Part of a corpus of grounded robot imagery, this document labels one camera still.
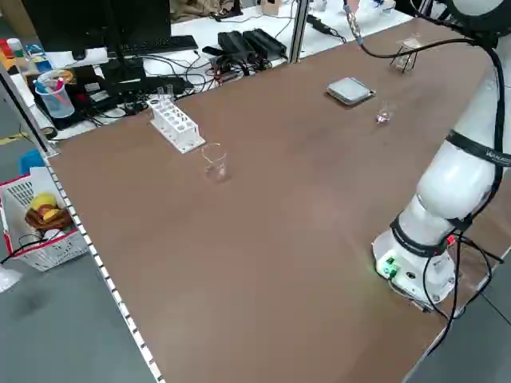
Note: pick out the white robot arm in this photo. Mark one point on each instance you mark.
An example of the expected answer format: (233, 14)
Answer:
(455, 179)

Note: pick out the large glass beaker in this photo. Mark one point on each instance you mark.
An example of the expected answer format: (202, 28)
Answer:
(215, 169)

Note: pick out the silver digital balance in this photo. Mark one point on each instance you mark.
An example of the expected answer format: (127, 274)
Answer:
(349, 89)

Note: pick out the white test tube rack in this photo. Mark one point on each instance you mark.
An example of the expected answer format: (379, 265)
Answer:
(175, 123)

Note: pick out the glass test tube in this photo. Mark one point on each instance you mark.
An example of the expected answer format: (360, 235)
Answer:
(161, 95)
(169, 92)

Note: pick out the black remote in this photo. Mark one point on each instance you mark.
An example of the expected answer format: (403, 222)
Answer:
(213, 50)

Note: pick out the black power supply brick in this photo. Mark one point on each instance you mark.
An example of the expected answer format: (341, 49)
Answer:
(235, 43)
(265, 40)

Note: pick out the black keyboard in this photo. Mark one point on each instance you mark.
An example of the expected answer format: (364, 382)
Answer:
(159, 43)

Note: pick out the black power adapter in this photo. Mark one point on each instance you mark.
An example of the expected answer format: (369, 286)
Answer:
(317, 22)

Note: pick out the small wooden box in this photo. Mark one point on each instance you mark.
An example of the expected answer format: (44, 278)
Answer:
(269, 6)

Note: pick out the brown bowl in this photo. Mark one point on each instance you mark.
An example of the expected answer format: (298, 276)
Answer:
(60, 219)

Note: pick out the glass alcohol lamp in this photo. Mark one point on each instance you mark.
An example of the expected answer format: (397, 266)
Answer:
(405, 60)

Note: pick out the pink cup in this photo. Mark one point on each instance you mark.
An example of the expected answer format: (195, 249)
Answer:
(353, 4)

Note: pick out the white plastic basket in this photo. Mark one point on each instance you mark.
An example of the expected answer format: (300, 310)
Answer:
(52, 251)

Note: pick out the yellow fruit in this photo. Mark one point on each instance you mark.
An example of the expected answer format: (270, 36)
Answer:
(43, 200)

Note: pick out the clear jug with pens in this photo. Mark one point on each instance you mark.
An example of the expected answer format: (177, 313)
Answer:
(56, 103)

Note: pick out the blue plastic box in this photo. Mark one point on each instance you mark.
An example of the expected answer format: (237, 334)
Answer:
(32, 161)

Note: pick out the black computer monitor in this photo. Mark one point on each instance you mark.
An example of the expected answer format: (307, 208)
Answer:
(80, 24)

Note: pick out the plastic bottle with white cap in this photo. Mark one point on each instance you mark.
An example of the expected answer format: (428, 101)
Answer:
(16, 50)

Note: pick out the aluminium corner frame post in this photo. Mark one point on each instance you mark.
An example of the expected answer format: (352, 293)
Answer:
(28, 115)

